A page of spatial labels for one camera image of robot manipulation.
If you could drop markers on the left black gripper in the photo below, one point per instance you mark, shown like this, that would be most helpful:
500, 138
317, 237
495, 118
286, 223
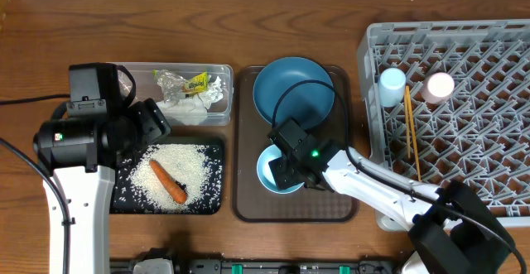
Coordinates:
156, 122

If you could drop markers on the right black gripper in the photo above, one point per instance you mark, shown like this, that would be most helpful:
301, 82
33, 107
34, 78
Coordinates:
281, 169

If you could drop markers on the light blue bowl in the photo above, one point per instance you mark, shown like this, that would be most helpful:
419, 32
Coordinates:
265, 174

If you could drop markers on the dark blue plate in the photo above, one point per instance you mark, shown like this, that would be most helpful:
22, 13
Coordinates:
294, 87

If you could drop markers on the orange carrot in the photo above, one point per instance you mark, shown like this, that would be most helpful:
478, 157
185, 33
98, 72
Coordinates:
171, 187

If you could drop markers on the wooden chopstick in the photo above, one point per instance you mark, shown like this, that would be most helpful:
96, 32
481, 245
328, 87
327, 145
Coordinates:
407, 121
408, 102

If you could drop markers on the light blue cup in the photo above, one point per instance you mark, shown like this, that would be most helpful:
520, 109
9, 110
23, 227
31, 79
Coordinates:
391, 87

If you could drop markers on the pink cup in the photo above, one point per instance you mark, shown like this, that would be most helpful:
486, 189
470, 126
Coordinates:
437, 88

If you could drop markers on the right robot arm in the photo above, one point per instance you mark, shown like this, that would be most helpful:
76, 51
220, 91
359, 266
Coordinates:
450, 228

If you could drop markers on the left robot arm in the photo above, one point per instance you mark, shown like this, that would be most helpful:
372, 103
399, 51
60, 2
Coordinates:
79, 149

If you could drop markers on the clear plastic waste bin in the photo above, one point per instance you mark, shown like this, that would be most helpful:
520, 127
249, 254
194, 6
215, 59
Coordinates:
147, 88

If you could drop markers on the black waste tray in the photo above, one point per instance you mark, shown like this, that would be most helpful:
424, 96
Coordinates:
207, 199

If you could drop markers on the grey dishwasher rack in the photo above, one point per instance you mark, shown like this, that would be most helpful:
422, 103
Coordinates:
480, 135

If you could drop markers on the crumpled silver foil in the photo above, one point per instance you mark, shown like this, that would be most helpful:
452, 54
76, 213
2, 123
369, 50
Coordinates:
171, 85

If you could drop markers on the crumpled white tissue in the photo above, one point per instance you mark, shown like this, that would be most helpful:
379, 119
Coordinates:
193, 109

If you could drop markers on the brown serving tray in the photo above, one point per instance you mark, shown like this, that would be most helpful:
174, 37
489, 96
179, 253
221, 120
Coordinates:
254, 203

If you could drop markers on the pile of rice grains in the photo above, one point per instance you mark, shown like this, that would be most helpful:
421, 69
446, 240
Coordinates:
190, 162

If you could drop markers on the yellow snack wrapper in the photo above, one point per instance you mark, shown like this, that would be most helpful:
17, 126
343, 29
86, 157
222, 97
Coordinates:
197, 84

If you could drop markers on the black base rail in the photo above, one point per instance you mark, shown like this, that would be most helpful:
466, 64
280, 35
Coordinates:
206, 266

